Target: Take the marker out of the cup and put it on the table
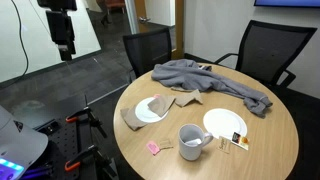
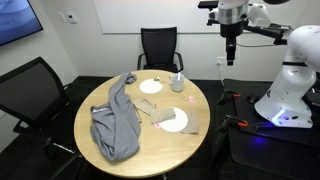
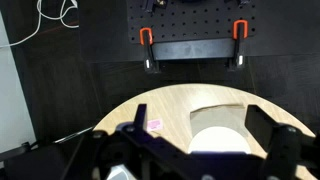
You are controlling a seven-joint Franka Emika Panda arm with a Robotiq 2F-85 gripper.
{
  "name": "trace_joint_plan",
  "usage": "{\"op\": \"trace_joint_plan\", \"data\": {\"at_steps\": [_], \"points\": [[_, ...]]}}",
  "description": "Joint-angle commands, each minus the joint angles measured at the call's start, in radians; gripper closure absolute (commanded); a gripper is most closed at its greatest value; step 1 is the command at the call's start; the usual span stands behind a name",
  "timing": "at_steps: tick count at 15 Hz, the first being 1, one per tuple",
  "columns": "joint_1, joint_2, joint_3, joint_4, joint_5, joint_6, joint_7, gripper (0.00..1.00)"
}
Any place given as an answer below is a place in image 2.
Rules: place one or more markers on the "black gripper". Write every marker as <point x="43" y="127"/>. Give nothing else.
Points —
<point x="231" y="30"/>

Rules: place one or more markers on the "pink sweetener packet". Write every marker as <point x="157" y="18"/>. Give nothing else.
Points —
<point x="191" y="99"/>
<point x="157" y="125"/>

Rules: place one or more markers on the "white marker with black cap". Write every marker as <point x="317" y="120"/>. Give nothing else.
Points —
<point x="179" y="76"/>

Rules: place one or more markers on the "black mesh office chair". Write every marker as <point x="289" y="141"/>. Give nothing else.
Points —
<point x="158" y="46"/>
<point x="30" y="90"/>

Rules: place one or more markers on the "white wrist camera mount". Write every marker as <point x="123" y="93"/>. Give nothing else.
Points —
<point x="259" y="15"/>

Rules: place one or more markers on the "crumpled brown paper napkin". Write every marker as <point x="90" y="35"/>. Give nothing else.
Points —
<point x="144" y="105"/>

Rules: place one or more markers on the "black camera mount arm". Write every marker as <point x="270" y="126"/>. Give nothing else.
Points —
<point x="266" y="31"/>

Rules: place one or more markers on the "brown Sugar labelled packet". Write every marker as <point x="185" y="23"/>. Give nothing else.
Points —
<point x="162" y="82"/>

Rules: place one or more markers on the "black stereo camera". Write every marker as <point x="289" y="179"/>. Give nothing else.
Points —
<point x="210" y="4"/>

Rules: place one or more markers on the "white paper plate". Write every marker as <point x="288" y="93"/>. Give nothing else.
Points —
<point x="150" y="87"/>
<point x="175" y="125"/>

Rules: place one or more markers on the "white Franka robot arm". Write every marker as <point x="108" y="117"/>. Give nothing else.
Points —
<point x="293" y="83"/>

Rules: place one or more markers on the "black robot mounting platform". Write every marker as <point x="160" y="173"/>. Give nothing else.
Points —
<point x="266" y="153"/>

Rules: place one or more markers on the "small brown sugar packet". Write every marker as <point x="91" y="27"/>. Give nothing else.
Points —
<point x="184" y="97"/>

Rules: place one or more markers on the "white wall thermostat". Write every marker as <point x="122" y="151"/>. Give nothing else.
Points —
<point x="71" y="17"/>

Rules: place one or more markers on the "white wall whiteboard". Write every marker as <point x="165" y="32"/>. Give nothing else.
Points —
<point x="150" y="15"/>

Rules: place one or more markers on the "white ceramic mug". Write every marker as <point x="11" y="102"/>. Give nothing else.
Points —
<point x="177" y="85"/>

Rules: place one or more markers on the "wall mounted TV screen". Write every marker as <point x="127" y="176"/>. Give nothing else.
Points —
<point x="15" y="18"/>

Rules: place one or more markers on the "white wall outlet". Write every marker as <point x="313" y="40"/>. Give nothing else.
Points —
<point x="221" y="60"/>

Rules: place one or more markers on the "gray hoodie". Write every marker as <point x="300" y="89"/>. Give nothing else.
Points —
<point x="116" y="126"/>

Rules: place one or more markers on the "white light switch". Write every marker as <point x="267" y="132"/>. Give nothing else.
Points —
<point x="61" y="17"/>

